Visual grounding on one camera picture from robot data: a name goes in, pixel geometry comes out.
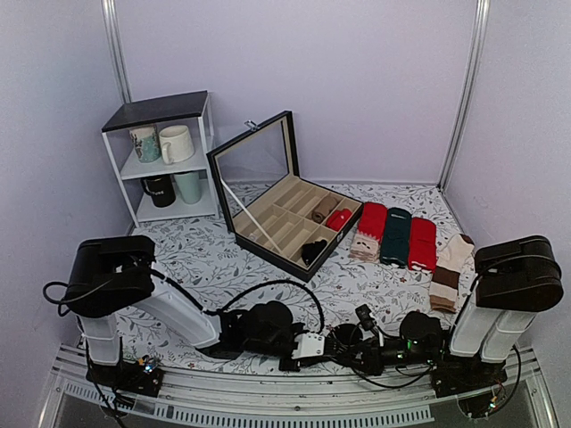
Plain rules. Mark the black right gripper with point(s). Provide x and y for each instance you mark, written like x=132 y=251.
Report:
x=372 y=365

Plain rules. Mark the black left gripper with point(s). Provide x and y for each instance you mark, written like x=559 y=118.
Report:
x=302 y=363

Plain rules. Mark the black white striped sock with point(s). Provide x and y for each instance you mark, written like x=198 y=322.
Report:
x=345 y=345

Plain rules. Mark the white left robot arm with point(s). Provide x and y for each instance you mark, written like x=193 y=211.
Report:
x=111 y=274

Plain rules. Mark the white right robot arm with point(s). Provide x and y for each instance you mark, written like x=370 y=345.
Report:
x=514 y=282

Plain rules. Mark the cream brown striped sock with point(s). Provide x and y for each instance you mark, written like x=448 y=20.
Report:
x=444 y=286

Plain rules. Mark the red white sock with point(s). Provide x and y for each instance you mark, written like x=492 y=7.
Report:
x=422 y=252

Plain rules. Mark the dark green sock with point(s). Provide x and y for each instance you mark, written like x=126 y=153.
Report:
x=395 y=245

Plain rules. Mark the rolled black sock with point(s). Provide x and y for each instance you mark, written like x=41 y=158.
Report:
x=310 y=251

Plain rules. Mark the red beige patterned sock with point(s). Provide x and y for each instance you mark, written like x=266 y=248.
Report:
x=369 y=235

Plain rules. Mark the rolled red sock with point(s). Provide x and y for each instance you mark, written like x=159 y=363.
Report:
x=338 y=219

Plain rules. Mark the floral white table mat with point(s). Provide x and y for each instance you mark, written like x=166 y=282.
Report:
x=204 y=258

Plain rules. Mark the rolled tan sock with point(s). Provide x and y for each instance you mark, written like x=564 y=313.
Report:
x=324 y=208

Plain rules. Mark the black compartment storage box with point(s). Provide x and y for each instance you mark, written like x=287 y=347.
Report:
x=266 y=202

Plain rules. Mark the mint green tumbler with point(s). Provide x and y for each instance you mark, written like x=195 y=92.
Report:
x=189 y=186

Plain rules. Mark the black mug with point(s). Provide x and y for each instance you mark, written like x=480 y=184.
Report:
x=160 y=189

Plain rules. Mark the white ceramic mug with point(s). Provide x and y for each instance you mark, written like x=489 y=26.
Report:
x=176 y=144

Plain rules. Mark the white shelf black top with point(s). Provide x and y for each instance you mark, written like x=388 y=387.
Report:
x=190 y=109

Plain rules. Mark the patterned teal white mug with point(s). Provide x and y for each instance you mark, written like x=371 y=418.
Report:
x=146 y=143

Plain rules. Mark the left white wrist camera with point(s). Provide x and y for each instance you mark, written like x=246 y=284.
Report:
x=308 y=345

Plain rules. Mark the aluminium front rail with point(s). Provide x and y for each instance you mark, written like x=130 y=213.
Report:
x=204 y=399

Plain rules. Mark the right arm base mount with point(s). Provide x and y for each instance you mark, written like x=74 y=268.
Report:
x=459 y=375

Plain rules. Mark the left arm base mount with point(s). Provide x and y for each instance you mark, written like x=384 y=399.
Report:
x=142 y=377

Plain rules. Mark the right aluminium corner post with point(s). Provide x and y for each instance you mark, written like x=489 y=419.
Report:
x=474 y=59

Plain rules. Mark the aluminium corner post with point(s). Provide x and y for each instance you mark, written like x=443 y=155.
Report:
x=474 y=59
x=112 y=31

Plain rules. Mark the left aluminium corner post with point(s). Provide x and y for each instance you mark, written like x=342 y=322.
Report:
x=112 y=31

